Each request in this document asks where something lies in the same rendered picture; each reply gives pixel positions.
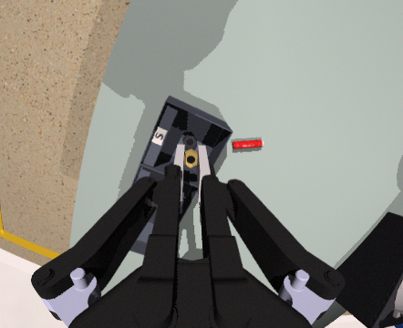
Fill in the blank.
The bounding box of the grey rack of three bins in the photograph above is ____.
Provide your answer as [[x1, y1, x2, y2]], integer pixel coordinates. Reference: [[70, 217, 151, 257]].
[[130, 96, 233, 255]]

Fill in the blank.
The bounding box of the red aaa battery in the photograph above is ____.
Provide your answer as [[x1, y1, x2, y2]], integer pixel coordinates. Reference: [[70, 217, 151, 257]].
[[232, 139, 264, 149]]

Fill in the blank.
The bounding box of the gold hex nut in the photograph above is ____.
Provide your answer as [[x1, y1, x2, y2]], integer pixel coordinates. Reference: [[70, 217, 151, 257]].
[[184, 149, 198, 168]]

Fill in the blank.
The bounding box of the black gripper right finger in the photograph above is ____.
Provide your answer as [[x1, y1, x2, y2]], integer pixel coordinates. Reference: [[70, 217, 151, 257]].
[[197, 145, 346, 328]]

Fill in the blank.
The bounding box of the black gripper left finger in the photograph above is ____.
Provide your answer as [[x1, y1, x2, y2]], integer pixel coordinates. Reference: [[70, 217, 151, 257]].
[[31, 144, 185, 328]]

